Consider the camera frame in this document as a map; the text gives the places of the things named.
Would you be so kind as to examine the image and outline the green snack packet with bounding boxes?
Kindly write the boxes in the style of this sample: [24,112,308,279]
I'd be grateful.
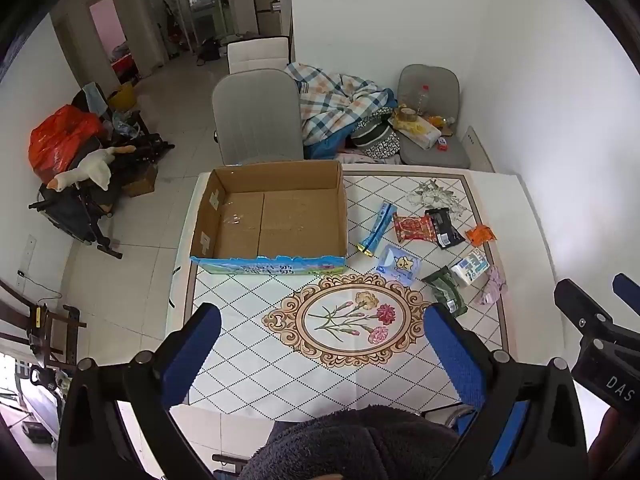
[421,266,468,317]

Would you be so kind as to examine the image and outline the orange plastic bag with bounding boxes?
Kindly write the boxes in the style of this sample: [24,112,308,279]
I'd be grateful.
[28,105,106,183]

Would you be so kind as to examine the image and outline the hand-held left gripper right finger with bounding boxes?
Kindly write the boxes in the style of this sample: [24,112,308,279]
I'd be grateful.
[422,302,588,480]

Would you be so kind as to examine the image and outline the orange snack packet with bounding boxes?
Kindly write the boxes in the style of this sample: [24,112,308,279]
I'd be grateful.
[466,224,499,247]

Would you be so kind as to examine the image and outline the white goose plush toy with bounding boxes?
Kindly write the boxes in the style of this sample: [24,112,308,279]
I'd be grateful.
[50,145,137,193]

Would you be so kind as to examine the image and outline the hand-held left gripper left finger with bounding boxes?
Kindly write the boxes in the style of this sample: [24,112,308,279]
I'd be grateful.
[56,302,223,480]

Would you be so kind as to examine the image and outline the yellow bag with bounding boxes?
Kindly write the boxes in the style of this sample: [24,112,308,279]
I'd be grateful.
[107,82,136,112]

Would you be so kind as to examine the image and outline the white chair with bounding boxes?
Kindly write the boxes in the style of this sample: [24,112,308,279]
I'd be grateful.
[227,36,291,75]

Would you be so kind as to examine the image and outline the black bag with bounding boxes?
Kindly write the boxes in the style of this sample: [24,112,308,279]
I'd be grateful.
[197,37,223,66]

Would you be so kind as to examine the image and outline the white yellow package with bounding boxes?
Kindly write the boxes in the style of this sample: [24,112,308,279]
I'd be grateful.
[395,115,442,150]

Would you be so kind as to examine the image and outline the person's dark fleece clothing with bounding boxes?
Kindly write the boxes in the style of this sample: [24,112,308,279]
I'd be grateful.
[240,406,461,480]

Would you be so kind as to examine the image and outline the plaid blanket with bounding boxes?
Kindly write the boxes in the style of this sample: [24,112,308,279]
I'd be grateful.
[285,61,396,148]

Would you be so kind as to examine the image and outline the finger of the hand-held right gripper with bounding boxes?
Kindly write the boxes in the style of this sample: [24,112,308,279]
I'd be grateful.
[613,273,640,307]
[554,279,614,334]

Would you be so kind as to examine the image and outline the dark wooden chair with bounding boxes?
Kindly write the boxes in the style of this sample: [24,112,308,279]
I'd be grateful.
[0,280,87,376]

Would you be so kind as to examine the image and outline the red snack packet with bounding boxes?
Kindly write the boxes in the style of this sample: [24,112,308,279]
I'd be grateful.
[392,213,438,243]

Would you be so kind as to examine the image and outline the long blue packet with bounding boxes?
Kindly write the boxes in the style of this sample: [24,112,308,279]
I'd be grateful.
[356,201,398,257]

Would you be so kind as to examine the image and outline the black snack packet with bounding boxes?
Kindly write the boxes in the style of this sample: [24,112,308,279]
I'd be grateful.
[425,208,466,249]

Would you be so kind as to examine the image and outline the blue star-print tissue pack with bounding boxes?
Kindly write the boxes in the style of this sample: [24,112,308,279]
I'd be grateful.
[375,244,422,283]

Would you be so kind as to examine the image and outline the white panel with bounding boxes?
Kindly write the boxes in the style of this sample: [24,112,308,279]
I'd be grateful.
[462,126,496,173]

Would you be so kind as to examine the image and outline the clear plastic bottle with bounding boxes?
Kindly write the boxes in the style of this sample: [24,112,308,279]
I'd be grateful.
[412,85,432,116]

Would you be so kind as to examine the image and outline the light blue white packet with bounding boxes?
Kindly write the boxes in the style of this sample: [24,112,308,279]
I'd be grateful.
[451,248,490,287]

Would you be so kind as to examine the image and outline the black folding stroller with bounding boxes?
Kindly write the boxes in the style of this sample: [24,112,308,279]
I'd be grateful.
[28,125,176,260]

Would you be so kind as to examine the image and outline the pink cloth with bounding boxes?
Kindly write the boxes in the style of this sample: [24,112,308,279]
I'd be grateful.
[474,266,508,307]

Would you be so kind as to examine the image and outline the grey office chair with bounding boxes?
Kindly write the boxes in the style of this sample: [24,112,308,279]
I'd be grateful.
[211,67,305,166]

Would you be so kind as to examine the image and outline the small brown cardboard box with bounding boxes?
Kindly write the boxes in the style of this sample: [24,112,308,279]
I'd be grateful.
[120,162,158,197]

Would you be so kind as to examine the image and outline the grey cushioned chair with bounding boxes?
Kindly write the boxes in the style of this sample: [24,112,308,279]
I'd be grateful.
[397,64,471,168]

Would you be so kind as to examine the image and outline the striped knitted cloth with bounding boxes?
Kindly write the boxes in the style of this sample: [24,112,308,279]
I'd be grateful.
[350,115,401,158]

